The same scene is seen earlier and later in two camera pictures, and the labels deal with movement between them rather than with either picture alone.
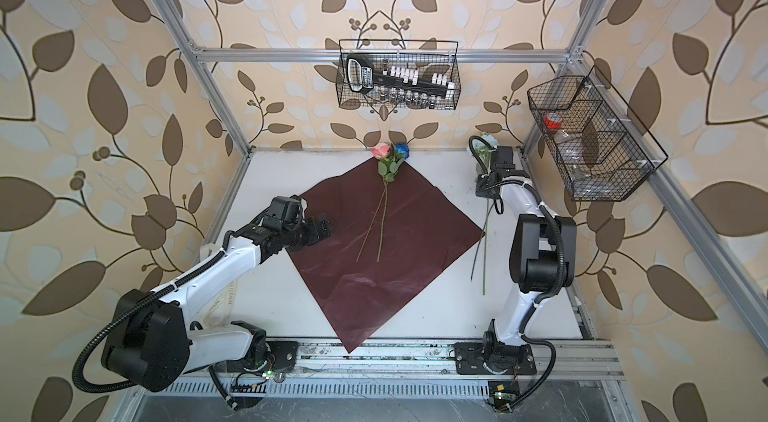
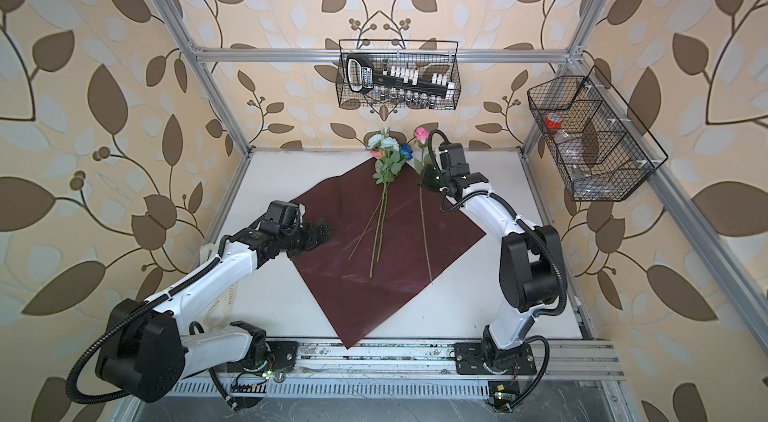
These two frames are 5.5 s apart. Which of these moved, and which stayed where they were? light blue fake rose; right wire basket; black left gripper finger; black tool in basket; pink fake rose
Moved: pink fake rose; light blue fake rose
Stayed: right wire basket; black tool in basket; black left gripper finger
